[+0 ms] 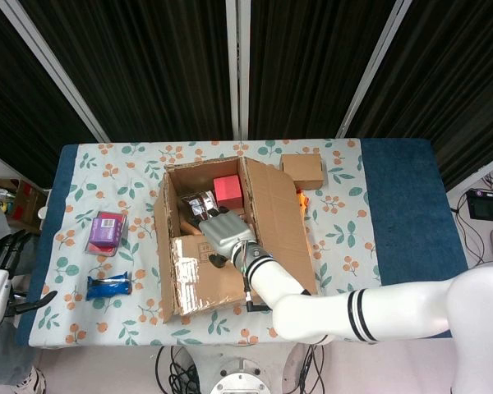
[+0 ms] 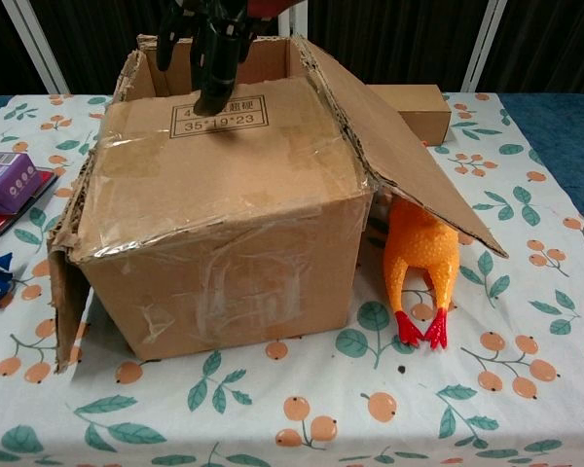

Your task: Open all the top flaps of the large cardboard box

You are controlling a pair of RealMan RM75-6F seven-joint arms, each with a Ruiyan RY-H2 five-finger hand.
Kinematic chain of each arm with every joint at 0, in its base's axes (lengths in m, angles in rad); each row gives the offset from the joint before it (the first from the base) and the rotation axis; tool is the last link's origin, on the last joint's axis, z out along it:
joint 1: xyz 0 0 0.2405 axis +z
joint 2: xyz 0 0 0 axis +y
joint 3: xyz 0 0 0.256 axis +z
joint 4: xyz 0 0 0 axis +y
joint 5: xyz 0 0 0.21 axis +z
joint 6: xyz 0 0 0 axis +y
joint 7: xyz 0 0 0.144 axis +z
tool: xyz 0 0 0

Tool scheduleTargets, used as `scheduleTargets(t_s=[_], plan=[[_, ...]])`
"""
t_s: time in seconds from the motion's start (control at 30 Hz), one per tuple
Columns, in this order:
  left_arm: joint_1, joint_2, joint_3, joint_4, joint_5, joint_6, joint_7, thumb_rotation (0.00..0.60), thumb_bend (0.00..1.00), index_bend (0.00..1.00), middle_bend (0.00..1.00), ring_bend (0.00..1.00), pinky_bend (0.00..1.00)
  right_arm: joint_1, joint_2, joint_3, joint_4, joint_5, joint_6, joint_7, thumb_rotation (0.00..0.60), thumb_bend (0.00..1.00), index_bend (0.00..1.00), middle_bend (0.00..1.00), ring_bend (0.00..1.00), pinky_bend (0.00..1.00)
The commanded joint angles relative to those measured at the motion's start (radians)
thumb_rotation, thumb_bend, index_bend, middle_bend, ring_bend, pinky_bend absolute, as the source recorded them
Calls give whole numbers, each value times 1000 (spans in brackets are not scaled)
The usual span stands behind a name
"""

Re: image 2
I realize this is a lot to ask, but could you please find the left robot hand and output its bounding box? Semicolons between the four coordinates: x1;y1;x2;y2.
155;0;250;114

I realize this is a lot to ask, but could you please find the large brown cardboard box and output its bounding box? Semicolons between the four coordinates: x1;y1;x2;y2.
46;33;510;375

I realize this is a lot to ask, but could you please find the black pleated curtain panel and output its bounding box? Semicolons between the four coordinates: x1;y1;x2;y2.
0;0;50;98
28;0;176;94
481;0;584;94
305;0;491;94

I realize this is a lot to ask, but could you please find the small brown cardboard box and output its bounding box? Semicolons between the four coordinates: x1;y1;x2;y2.
367;84;453;147

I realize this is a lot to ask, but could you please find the purple product box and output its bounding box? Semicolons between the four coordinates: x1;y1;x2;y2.
0;151;44;216

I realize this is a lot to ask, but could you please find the yellow rubber chicken toy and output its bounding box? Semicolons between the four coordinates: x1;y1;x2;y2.
383;198;461;350

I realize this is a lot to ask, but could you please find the white fruit print tablecloth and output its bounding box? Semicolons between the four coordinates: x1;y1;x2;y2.
0;91;584;467

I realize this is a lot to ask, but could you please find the white screen frame post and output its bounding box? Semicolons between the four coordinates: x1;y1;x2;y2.
276;9;310;40
2;0;74;94
461;0;510;93

